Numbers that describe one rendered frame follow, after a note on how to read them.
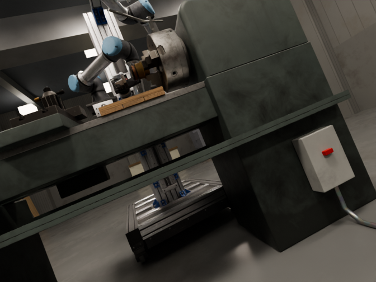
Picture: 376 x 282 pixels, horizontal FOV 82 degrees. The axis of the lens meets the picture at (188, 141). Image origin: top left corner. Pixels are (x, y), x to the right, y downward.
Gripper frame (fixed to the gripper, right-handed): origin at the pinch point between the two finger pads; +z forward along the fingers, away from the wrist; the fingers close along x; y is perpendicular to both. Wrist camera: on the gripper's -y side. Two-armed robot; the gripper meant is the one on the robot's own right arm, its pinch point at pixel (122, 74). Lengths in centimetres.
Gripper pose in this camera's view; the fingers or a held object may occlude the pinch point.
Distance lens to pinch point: 122.1
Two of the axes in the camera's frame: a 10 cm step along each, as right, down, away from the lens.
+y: -9.1, 3.7, -1.9
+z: 1.6, -1.0, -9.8
